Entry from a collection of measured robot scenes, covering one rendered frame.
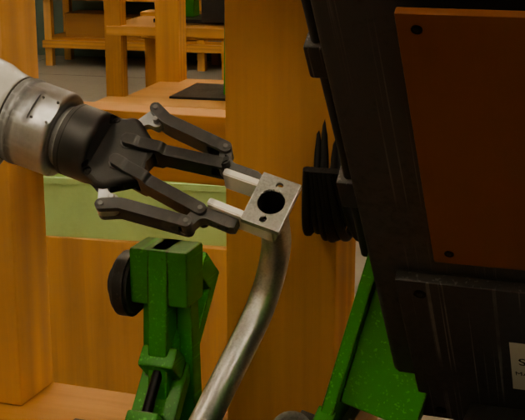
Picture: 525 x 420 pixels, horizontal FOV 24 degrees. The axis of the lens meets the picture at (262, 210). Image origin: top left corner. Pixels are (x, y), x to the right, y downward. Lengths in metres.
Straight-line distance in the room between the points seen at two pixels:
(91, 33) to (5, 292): 9.73
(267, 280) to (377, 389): 0.22
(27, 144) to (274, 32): 0.34
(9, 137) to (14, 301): 0.44
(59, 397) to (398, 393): 0.74
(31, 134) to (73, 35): 10.18
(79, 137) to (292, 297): 0.39
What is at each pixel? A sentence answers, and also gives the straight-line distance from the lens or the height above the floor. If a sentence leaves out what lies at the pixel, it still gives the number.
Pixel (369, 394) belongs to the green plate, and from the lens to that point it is 1.07.
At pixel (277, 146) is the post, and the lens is 1.42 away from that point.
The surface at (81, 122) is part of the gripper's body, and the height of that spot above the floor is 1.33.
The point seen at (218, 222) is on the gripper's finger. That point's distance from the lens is 1.16.
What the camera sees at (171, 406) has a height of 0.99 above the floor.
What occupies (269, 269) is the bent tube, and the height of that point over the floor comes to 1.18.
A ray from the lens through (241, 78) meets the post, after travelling 1.42.
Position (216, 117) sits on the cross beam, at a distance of 1.54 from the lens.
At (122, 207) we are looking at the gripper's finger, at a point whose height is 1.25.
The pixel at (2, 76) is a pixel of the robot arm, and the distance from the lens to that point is 1.25.
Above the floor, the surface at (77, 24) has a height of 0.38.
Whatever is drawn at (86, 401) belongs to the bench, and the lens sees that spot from 1.68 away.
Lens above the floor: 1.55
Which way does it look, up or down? 15 degrees down
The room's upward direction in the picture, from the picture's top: straight up
